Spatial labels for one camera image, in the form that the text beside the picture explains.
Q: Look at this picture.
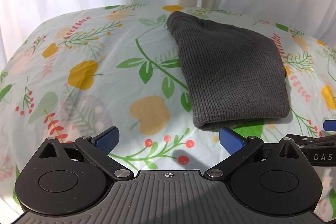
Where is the floral bed sheet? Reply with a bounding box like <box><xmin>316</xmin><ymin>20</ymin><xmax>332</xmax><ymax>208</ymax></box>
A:
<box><xmin>1</xmin><ymin>5</ymin><xmax>335</xmax><ymax>223</ymax></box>

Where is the dark grey ribbed sweater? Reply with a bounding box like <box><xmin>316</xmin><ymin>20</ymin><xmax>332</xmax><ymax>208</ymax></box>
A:
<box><xmin>167</xmin><ymin>11</ymin><xmax>290</xmax><ymax>130</ymax></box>

